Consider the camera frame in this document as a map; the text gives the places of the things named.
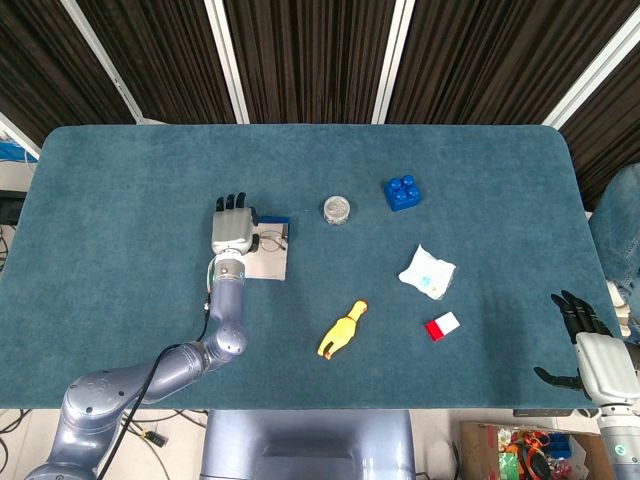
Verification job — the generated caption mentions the robot right five-finger hand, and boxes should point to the robot right five-finger hand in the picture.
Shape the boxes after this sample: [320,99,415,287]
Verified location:
[533,289,639,406]

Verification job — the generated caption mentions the teal fabric table cover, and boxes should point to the teal fabric table cover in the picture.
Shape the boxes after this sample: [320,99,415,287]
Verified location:
[0,124,624,411]

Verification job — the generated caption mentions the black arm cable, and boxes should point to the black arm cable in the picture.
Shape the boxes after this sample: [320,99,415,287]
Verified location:
[94,294,214,480]

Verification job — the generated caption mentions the black box device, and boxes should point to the black box device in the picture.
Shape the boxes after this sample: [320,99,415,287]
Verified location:
[0,189,26,226]

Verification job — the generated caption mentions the black floor cable with plug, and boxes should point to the black floor cable with plug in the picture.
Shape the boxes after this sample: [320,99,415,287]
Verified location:
[119,409,171,480]

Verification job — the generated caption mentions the dark brown pleated curtain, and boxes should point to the dark brown pleated curtain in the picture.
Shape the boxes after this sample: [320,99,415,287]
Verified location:
[0,0,640,211]

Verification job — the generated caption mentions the red and white block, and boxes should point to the red and white block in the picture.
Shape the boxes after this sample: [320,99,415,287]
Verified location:
[424,311,461,344]

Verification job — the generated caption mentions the robot left five-finger hand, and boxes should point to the robot left five-finger hand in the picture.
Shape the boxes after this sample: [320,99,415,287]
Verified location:
[209,192,261,257]

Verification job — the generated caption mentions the grey table control panel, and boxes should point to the grey table control panel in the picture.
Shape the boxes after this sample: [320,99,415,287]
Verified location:
[513,408,576,418]

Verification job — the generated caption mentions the clear jar of clips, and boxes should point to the clear jar of clips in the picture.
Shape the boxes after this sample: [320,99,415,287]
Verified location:
[322,195,352,226]

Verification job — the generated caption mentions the white plastic packet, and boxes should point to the white plastic packet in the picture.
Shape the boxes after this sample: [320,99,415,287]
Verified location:
[398,243,457,301]

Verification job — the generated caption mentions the blue toy building block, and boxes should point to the blue toy building block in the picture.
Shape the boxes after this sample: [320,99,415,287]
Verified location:
[383,174,422,213]

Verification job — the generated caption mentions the cardboard box of toys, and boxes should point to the cardboard box of toys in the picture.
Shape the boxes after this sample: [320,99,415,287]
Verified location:
[459,420,614,480]

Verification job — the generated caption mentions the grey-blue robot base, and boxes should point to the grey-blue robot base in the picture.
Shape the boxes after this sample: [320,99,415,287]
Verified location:
[199,409,416,480]

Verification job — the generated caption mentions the eyeglasses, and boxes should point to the eyeglasses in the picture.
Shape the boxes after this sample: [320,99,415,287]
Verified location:
[253,228,288,253]

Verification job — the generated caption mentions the blue glasses case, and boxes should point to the blue glasses case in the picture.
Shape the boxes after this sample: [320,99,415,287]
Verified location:
[243,214,293,282]

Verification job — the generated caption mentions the person in blue jeans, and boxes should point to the person in blue jeans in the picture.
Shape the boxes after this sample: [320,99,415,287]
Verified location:
[589,164,640,346]

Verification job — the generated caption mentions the yellow rubber chicken toy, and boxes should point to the yellow rubber chicken toy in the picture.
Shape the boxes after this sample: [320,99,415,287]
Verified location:
[315,298,370,360]

